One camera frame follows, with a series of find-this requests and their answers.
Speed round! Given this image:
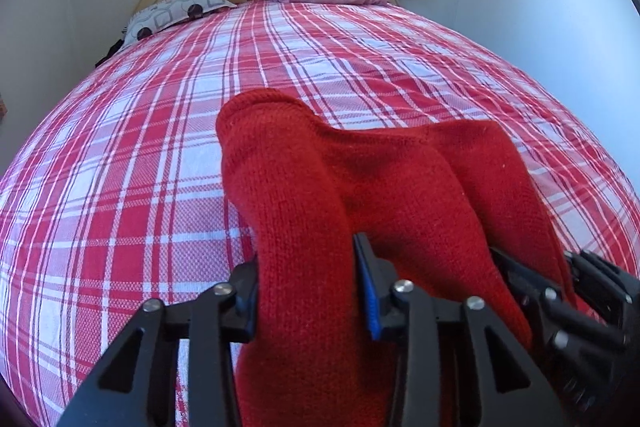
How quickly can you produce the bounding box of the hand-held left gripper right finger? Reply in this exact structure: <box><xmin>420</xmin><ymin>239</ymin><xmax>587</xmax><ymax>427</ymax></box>
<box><xmin>354</xmin><ymin>233</ymin><xmax>566</xmax><ymax>427</ymax></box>

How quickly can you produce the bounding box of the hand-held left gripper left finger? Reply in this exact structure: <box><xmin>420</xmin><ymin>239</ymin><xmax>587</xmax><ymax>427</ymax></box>
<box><xmin>57</xmin><ymin>257</ymin><xmax>259</xmax><ymax>427</ymax></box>

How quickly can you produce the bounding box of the red knit sweater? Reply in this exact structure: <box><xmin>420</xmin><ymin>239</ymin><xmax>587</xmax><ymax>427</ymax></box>
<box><xmin>216</xmin><ymin>89</ymin><xmax>583</xmax><ymax>427</ymax></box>

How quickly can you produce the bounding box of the grey patterned pillow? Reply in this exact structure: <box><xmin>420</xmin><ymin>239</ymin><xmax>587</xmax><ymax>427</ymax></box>
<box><xmin>120</xmin><ymin>0</ymin><xmax>237</xmax><ymax>52</ymax></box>

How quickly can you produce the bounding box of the black object beside pillow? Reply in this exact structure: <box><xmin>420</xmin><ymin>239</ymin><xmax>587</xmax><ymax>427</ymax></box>
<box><xmin>95</xmin><ymin>26</ymin><xmax>130</xmax><ymax>68</ymax></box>

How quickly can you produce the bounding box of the red plaid bedsheet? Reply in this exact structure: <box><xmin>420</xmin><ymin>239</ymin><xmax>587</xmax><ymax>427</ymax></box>
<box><xmin>0</xmin><ymin>0</ymin><xmax>640</xmax><ymax>427</ymax></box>

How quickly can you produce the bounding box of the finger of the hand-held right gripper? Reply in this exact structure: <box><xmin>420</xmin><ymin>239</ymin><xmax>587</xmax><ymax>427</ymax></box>
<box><xmin>564</xmin><ymin>251</ymin><xmax>640</xmax><ymax>333</ymax></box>
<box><xmin>489</xmin><ymin>247</ymin><xmax>630</xmax><ymax>360</ymax></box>

